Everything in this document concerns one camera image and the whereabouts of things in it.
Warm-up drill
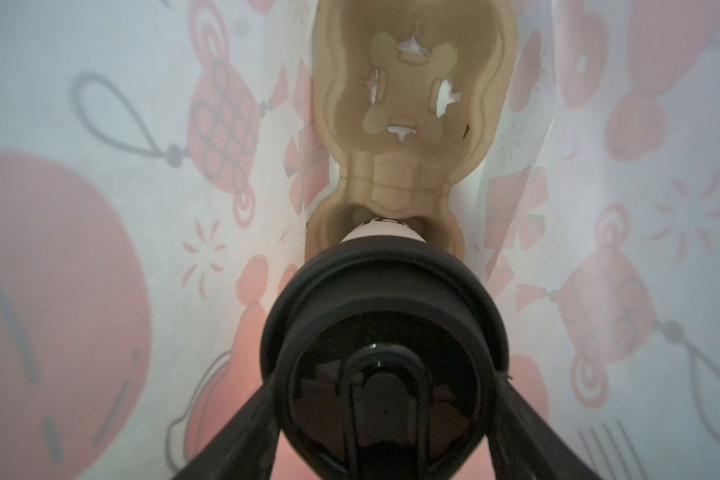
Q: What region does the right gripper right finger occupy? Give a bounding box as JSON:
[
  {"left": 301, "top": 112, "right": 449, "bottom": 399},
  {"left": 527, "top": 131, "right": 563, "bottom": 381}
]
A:
[{"left": 487, "top": 378, "right": 598, "bottom": 480}]

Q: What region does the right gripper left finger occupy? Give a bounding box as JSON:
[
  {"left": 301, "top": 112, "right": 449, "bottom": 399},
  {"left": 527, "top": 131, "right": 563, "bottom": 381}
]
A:
[{"left": 174, "top": 381, "right": 280, "bottom": 480}]

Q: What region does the white paper cup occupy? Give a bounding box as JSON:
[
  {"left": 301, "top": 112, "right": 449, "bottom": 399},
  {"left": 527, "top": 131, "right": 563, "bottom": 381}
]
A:
[{"left": 341, "top": 217, "right": 426, "bottom": 243}]

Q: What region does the red white paper bag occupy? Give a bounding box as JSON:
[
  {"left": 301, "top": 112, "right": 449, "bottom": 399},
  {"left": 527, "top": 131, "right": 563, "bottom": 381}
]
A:
[{"left": 0, "top": 1, "right": 720, "bottom": 479}]

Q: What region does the brown pulp cup carrier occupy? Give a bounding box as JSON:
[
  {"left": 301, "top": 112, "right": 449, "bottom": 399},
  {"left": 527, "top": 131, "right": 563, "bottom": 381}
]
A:
[{"left": 305, "top": 1, "right": 517, "bottom": 258}]

